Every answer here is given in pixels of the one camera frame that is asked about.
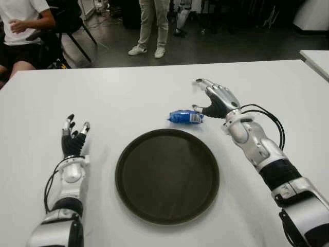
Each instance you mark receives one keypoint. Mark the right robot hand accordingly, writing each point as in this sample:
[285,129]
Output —
[222,101]

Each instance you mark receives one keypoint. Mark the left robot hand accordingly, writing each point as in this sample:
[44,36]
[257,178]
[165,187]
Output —
[72,144]

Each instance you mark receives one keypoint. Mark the blue Oreo packet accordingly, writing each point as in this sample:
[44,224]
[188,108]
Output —
[180,117]

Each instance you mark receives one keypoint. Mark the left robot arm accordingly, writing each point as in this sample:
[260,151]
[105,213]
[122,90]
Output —
[72,172]

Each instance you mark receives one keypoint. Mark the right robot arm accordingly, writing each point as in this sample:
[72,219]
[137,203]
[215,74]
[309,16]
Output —
[241,133]

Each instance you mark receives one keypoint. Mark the yellow black floor object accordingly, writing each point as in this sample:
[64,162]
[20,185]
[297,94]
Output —
[61,65]

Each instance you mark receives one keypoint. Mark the white humanoid robot legs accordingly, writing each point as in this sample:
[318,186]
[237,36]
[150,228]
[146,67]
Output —
[181,18]

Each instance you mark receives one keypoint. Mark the round dark brown tray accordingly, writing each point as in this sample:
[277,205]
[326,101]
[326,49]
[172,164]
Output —
[167,177]

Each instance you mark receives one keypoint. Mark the grey metal folding stand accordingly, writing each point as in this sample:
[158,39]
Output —
[272,18]

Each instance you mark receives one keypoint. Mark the white side table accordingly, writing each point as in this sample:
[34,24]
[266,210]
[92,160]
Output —
[318,61]

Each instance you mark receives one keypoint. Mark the standing person beige trousers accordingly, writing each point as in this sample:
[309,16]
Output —
[151,23]

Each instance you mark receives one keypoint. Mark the white cabinet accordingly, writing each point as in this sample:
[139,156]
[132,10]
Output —
[313,15]

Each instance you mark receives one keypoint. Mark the seated person white shirt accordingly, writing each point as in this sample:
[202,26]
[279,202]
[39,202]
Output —
[18,28]

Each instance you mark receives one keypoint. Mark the black chair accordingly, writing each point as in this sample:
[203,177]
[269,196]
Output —
[64,15]

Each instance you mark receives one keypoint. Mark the white panel cart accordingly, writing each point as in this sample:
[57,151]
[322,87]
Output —
[86,9]

